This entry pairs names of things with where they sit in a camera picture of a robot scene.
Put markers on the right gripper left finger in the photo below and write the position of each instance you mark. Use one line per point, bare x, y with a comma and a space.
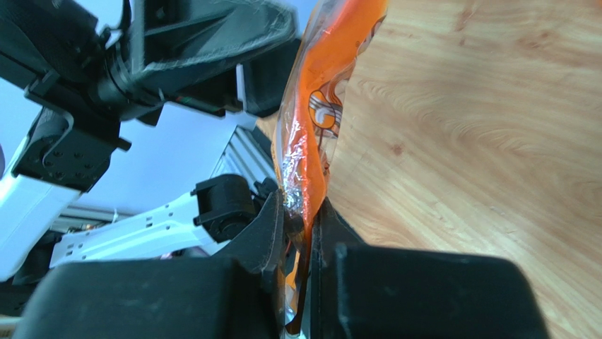
236, 293

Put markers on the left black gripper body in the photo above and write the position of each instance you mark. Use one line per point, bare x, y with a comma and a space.
184, 52

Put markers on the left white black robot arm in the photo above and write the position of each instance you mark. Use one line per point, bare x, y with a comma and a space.
183, 148

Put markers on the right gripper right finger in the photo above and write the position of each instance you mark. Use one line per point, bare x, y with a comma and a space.
364, 291

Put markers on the orange clear razor blister pack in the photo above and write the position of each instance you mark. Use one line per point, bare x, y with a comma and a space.
309, 124

